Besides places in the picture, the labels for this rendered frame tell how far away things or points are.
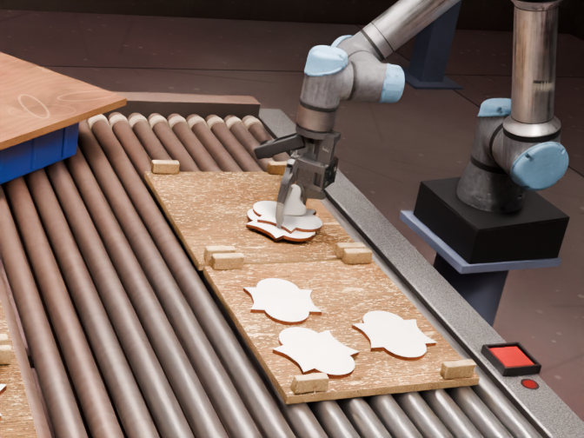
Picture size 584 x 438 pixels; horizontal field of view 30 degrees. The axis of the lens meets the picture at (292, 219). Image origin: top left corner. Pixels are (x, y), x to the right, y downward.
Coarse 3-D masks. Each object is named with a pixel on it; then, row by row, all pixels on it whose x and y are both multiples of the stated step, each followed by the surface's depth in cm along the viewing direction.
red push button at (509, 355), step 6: (492, 348) 191; (498, 348) 191; (504, 348) 192; (510, 348) 192; (516, 348) 192; (498, 354) 190; (504, 354) 190; (510, 354) 190; (516, 354) 191; (522, 354) 191; (504, 360) 188; (510, 360) 188; (516, 360) 189; (522, 360) 189; (528, 360) 189
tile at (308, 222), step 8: (256, 208) 220; (264, 208) 220; (272, 208) 221; (264, 216) 217; (272, 216) 217; (288, 216) 219; (296, 216) 219; (304, 216) 220; (312, 216) 221; (272, 224) 216; (288, 224) 215; (296, 224) 216; (304, 224) 217; (312, 224) 217; (320, 224) 218; (288, 232) 214
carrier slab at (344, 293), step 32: (224, 288) 193; (320, 288) 199; (352, 288) 201; (384, 288) 203; (256, 320) 185; (320, 320) 188; (352, 320) 190; (416, 320) 194; (256, 352) 177; (384, 352) 182; (448, 352) 186; (288, 384) 169; (352, 384) 172; (384, 384) 173; (416, 384) 175; (448, 384) 178
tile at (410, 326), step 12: (372, 312) 192; (384, 312) 193; (360, 324) 188; (372, 324) 188; (384, 324) 189; (396, 324) 190; (408, 324) 191; (372, 336) 185; (384, 336) 185; (396, 336) 186; (408, 336) 187; (420, 336) 187; (372, 348) 182; (384, 348) 182; (396, 348) 182; (408, 348) 183; (420, 348) 184; (408, 360) 181
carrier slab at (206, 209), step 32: (160, 192) 225; (192, 192) 228; (224, 192) 230; (256, 192) 233; (192, 224) 214; (224, 224) 216; (192, 256) 204; (256, 256) 206; (288, 256) 208; (320, 256) 211
